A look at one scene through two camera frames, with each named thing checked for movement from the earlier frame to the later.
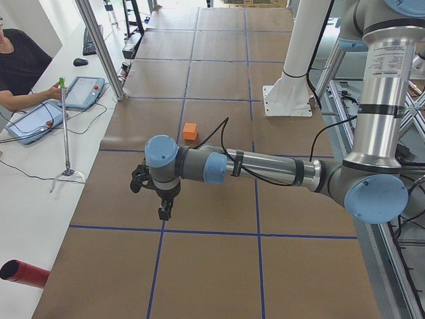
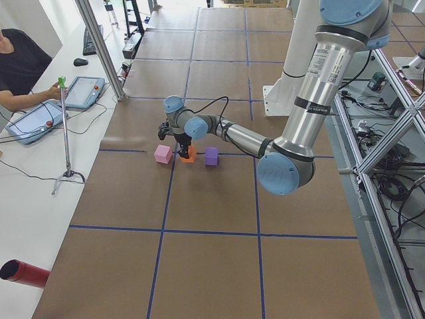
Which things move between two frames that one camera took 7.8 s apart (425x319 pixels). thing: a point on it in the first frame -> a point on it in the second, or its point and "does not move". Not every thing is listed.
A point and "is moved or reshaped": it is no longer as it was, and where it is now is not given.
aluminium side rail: x=395 y=296 does not move
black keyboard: x=89 y=48 does not move
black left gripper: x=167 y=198 -> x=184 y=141
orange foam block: x=190 y=131 is moved or reshaped
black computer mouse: x=80 y=62 does not move
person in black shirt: x=22 y=60 does not move
